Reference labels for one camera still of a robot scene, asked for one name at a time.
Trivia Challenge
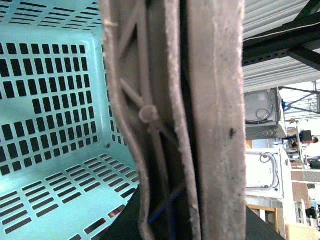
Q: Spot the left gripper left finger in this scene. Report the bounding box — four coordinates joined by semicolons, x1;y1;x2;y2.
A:
99;0;198;240

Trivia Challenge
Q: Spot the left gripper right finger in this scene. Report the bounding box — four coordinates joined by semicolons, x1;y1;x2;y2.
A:
187;0;246;240

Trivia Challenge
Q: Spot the light blue plastic basket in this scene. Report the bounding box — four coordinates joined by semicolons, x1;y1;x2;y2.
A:
0;0;139;240

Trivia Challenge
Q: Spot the grey appliance box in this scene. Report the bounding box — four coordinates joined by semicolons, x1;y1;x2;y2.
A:
244;88;285;125

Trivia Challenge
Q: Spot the white washing machine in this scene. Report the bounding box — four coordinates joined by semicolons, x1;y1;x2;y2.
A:
246;148;293;200

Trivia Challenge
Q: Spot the black perforated shelf post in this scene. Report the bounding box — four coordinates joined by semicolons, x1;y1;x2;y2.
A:
242;0;320;71

